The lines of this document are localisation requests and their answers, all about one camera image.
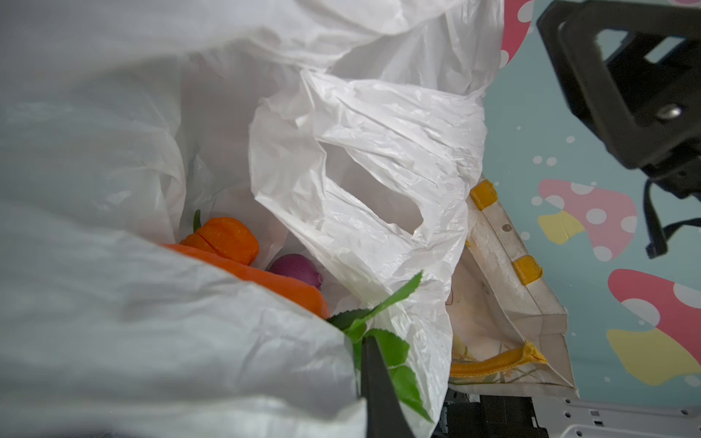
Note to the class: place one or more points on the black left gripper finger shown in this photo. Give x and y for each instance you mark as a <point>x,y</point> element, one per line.
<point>385,417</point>

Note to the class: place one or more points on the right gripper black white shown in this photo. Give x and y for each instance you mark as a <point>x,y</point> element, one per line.
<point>630,73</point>

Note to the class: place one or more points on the green leafy vegetable toy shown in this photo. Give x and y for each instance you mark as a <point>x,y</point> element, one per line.
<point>395,350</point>

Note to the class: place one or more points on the canvas tote bag yellow handles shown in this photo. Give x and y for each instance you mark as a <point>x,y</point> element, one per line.
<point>509,327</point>

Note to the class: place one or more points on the orange carrot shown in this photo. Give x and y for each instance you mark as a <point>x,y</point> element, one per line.
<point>292,289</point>

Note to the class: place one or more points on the purple onion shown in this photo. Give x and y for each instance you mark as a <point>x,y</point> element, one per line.
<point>298,267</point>

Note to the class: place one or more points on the orange pumpkin toy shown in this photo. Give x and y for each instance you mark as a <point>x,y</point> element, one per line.
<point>223,236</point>

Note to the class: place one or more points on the white plastic grocery bag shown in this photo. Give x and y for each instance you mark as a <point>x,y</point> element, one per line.
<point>351,131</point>

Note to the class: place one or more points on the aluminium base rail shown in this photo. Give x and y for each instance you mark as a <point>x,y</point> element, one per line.
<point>471,415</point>

